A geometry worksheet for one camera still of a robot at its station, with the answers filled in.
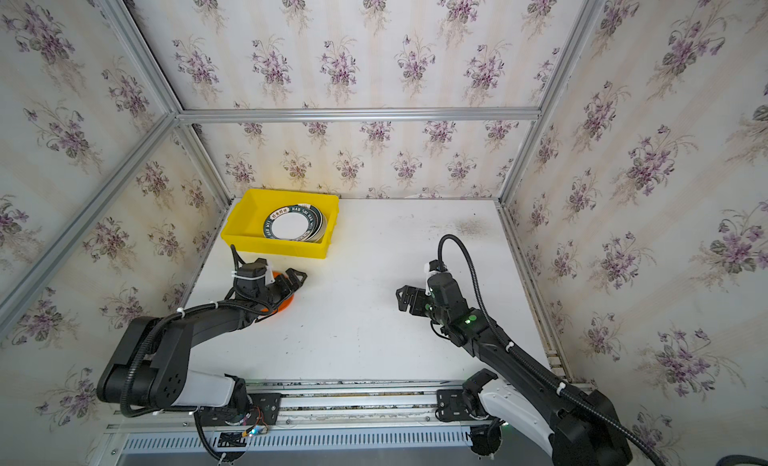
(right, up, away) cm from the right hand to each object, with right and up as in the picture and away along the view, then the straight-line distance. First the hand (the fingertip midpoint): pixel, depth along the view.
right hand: (406, 296), depth 81 cm
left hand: (-33, +2, +11) cm, 35 cm away
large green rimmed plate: (-39, +21, +24) cm, 51 cm away
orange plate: (-36, -4, +9) cm, 37 cm away
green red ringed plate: (-29, +20, +25) cm, 43 cm away
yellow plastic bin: (-59, +20, +29) cm, 68 cm away
